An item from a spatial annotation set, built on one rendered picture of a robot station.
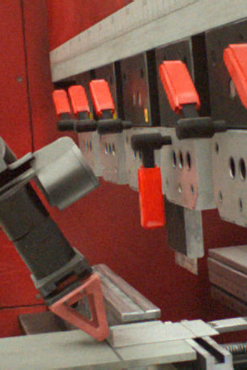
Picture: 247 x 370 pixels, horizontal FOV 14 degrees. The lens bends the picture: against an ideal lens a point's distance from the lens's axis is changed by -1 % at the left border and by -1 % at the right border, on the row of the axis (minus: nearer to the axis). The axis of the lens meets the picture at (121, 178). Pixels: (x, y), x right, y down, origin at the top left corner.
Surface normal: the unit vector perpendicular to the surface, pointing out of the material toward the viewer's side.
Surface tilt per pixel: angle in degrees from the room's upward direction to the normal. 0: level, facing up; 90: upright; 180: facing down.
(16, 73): 90
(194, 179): 90
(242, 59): 39
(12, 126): 90
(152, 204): 91
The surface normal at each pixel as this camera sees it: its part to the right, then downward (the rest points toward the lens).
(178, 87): 0.06, -0.74
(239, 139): -0.98, 0.09
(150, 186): 0.19, 0.07
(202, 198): 0.18, 0.74
